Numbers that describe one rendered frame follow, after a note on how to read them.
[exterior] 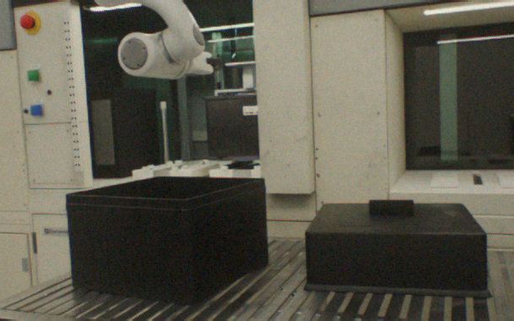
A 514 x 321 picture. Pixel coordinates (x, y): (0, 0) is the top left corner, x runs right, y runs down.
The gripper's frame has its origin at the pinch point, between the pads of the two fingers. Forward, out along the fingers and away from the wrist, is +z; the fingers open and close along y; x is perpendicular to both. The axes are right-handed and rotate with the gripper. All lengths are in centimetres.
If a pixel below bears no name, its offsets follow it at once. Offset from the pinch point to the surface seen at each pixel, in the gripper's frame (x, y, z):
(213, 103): -9.0, -8.0, 21.6
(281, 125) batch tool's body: -15.6, 20.5, -3.4
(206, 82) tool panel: 2, -42, 91
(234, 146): -21.9, -1.9, 21.6
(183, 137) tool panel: -22, -53, 86
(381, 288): -42, 47, -36
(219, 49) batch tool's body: 10, -19, 52
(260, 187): -27.1, 22.4, -24.9
